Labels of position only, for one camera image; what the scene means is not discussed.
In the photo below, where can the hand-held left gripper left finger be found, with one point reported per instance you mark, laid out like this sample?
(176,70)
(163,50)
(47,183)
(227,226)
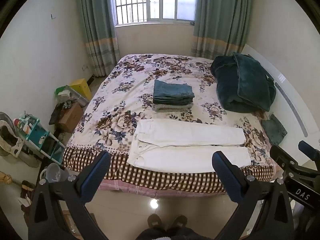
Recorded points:
(98,172)

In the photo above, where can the small black table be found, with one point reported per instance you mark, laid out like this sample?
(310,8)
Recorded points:
(55,116)

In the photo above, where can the dark green blanket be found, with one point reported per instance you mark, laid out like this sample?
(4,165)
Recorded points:
(242,85)

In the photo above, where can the clear plastic box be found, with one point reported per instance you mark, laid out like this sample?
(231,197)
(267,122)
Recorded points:
(80,96)

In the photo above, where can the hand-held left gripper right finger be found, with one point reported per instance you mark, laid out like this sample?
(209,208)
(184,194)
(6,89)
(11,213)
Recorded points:
(225,177)

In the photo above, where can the clear plastic cup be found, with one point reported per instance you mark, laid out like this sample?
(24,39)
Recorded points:
(56,173)

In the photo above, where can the person's brown shoe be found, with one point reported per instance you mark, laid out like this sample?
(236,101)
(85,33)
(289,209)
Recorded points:
(180,222)
(153,221)

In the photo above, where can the green striped curtain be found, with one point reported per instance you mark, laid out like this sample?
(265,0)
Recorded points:
(96,25)
(220,17)

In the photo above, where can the bed with floral sheet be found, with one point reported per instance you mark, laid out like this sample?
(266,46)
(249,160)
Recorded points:
(117,105)

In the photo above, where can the blue denim garment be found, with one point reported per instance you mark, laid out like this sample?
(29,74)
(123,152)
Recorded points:
(275,128)

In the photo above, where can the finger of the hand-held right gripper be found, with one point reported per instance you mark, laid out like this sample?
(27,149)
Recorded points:
(310,148)
(282,156)

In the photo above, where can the cardboard box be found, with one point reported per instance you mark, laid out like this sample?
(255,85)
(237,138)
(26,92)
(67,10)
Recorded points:
(71,117)

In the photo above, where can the wall socket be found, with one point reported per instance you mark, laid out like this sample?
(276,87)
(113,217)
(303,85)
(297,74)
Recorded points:
(85,67)

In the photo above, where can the teal storage shelf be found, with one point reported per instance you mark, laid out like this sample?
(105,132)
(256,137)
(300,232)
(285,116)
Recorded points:
(41,136)

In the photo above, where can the barred window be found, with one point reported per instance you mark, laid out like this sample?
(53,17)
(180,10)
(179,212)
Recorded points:
(155,0)

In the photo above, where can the white pants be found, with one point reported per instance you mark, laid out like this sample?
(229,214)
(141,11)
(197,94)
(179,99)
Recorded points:
(185,142)

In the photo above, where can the folded blue jeans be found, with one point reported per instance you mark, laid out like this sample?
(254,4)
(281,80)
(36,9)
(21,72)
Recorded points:
(172,91)

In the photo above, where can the white headboard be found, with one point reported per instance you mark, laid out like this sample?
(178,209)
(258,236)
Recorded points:
(295,97)

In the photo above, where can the folded grey pants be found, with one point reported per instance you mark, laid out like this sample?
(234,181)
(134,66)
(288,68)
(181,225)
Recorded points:
(172,107)

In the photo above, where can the yellow box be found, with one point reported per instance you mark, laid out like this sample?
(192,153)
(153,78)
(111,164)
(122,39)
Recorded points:
(81,87)

